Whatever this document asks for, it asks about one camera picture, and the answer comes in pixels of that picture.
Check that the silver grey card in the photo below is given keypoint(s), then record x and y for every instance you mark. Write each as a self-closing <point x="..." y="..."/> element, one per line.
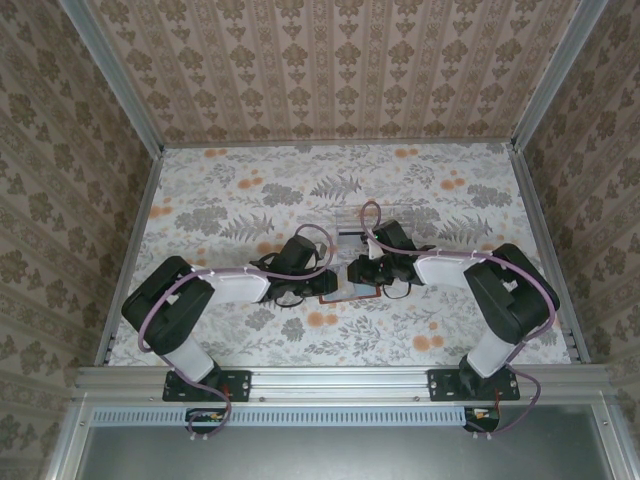
<point x="350" y="242"/>

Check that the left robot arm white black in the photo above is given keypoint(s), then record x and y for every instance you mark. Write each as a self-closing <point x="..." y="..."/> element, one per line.
<point x="235" y="287"/>

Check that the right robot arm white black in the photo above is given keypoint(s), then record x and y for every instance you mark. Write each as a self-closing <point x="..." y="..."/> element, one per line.
<point x="440" y="270"/>

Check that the clear acrylic tray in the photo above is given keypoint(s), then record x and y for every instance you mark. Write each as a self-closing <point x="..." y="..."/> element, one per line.
<point x="350" y="217"/>

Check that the grey metal sheet panel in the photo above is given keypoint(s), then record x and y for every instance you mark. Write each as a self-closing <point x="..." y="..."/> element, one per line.
<point x="350" y="455"/>

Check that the black connector box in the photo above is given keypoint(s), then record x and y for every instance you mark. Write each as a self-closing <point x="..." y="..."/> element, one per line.
<point x="482" y="417"/>
<point x="205" y="417"/>

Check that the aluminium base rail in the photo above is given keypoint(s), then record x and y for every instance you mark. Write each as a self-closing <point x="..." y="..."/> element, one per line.
<point x="340" y="385"/>

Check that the aluminium table side rail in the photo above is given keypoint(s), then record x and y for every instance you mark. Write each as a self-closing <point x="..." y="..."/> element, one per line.
<point x="133" y="250"/>
<point x="546" y="250"/>

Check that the aluminium corner post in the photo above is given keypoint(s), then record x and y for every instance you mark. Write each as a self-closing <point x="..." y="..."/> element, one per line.
<point x="552" y="75"/>
<point x="116" y="75"/>

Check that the aluminium frame bar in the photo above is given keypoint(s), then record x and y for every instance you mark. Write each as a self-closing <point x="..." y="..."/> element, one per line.
<point x="70" y="445"/>
<point x="607" y="445"/>

